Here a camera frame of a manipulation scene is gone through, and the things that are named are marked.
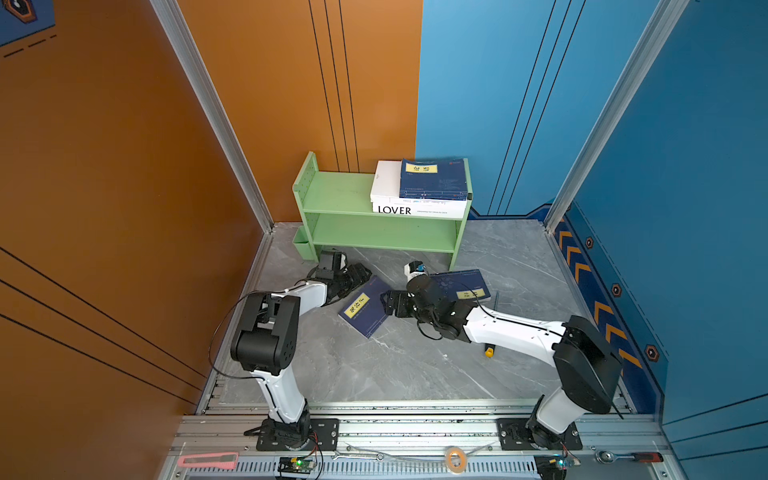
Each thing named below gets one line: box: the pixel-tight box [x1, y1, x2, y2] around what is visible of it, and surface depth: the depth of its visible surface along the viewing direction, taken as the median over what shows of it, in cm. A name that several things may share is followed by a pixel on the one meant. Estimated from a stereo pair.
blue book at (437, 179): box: [399, 158, 468, 200], surface depth 83 cm
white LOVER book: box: [372, 200, 468, 219], surface depth 84 cm
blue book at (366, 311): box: [338, 275, 391, 339], surface depth 96 cm
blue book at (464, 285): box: [428, 269, 492, 303], surface depth 103 cm
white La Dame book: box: [370, 160, 403, 198], surface depth 87 cm
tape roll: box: [445, 447, 467, 475], surface depth 71 cm
